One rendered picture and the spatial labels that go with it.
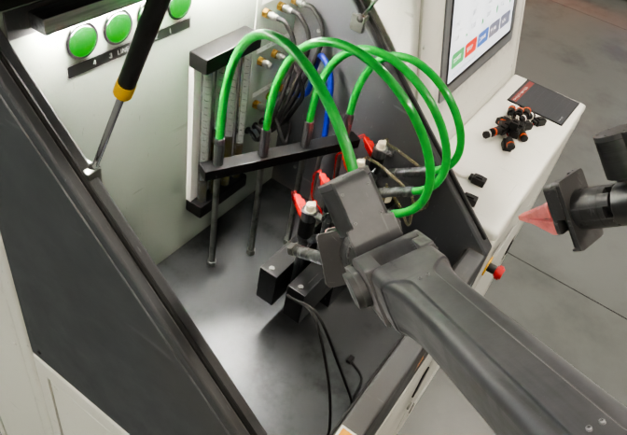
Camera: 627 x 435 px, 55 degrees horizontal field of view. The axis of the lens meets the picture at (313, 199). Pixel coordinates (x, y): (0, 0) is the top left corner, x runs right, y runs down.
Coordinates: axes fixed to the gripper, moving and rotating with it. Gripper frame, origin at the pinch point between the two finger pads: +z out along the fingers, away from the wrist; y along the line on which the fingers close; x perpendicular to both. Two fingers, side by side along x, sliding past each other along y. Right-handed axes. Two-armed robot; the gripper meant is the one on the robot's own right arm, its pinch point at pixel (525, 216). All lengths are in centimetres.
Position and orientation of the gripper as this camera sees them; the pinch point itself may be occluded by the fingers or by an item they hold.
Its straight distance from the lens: 96.5
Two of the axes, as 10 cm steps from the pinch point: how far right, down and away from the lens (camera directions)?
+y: -3.6, -9.3, -1.0
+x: -7.4, 3.5, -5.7
